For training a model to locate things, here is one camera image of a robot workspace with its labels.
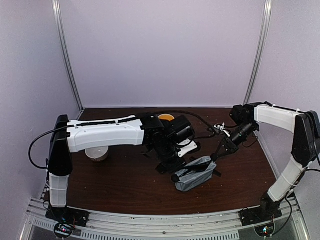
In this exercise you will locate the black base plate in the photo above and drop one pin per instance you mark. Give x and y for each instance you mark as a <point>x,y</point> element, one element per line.
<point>256,215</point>
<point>68,216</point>

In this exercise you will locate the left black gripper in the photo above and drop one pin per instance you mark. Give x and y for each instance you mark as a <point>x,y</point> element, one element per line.
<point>171,168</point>

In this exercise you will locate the floral ceramic mug yellow inside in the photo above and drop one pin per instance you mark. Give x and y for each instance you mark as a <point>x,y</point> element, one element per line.
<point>166,117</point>

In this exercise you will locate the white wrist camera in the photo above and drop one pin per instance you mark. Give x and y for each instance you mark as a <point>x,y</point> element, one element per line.
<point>222,129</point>
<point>186,147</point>

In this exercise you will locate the right aluminium frame post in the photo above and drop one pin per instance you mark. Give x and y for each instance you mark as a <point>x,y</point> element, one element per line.
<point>263,35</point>

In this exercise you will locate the left aluminium frame post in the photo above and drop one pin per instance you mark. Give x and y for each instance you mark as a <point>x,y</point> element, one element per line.
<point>65,54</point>

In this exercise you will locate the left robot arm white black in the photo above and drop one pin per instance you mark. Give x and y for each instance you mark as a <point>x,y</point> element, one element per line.
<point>171,141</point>

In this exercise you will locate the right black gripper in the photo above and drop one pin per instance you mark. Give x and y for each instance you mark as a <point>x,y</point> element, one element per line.
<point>230,146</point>

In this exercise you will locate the black comb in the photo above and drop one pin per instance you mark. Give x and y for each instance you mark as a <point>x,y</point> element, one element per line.
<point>197,166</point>
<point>217,173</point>

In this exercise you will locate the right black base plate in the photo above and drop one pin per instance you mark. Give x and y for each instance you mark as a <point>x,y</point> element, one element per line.
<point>256,215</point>

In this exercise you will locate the left circuit board with leds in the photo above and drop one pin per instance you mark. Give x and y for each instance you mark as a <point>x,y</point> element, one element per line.
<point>63,230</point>

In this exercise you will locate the front aluminium rail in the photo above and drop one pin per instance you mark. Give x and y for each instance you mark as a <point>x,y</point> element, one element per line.
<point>223,225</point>

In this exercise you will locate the aluminium frame post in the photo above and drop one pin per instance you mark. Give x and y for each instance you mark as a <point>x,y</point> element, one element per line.
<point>65,54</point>
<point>263,35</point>

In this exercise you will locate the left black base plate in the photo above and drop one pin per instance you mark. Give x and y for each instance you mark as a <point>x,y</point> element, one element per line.
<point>68,216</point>

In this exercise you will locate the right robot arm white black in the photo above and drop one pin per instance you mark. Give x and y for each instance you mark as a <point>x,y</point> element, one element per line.
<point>289,133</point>

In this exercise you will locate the circuit board with leds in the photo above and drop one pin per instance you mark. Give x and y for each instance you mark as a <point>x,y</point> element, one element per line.
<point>63,230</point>
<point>265,230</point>

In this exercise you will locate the grey zipper pouch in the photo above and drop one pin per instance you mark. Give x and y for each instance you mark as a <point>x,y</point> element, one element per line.
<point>192,181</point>

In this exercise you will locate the white ceramic bowl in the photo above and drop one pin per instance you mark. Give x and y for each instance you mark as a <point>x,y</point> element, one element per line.
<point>97,154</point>

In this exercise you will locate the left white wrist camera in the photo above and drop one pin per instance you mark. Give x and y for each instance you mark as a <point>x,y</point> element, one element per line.
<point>186,147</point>

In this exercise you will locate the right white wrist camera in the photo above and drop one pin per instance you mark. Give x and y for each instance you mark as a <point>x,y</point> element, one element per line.
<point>222,129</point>

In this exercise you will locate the right circuit board with leds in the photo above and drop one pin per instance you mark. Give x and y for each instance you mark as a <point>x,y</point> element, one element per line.
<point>265,230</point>

